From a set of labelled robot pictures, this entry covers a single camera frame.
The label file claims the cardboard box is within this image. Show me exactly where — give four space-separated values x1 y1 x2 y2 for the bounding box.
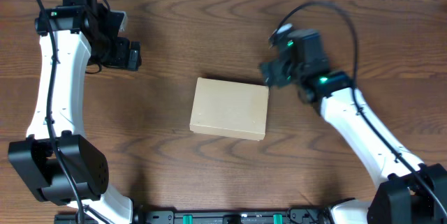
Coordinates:
189 77 269 141

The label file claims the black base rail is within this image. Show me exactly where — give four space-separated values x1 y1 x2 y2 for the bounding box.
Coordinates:
54 208 332 224

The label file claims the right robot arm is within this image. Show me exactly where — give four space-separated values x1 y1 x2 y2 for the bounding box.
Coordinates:
260 24 446 223

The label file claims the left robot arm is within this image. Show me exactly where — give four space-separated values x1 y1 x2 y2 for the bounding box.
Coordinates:
8 0 142 223

